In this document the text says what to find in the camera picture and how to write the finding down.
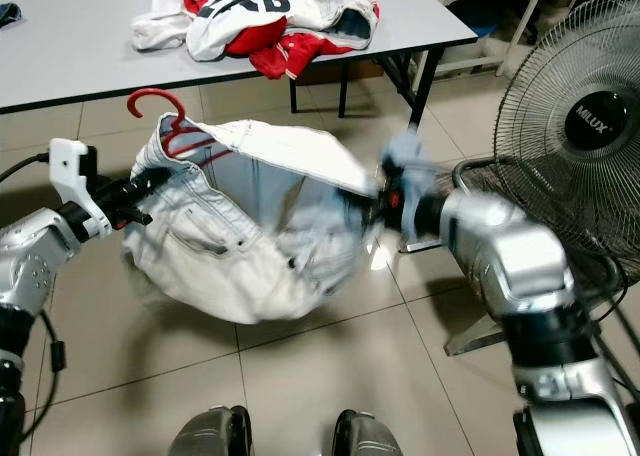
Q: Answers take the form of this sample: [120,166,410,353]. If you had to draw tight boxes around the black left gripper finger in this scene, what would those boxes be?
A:
[128,166,173,199]

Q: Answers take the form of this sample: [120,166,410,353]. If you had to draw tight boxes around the red wire clothes hanger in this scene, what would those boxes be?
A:
[127,88,231,167]

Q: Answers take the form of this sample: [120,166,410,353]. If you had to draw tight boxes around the white folding table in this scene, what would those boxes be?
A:
[0,0,479,177]

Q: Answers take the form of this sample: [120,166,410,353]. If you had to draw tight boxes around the white shirt with black print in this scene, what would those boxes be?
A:
[130,0,381,62]

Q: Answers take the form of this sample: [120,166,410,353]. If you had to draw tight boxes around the red garment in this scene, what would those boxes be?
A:
[185,0,381,80]

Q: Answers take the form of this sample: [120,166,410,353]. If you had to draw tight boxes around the grey robot right foot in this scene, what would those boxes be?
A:
[332,411,406,456]

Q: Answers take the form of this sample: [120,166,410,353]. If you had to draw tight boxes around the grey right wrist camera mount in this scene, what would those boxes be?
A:
[380,131,436,202]

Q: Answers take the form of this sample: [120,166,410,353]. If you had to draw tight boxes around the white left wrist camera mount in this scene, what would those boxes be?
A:
[50,139,116,232]

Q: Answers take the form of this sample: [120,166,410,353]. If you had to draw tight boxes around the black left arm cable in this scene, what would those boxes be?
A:
[0,151,53,182]

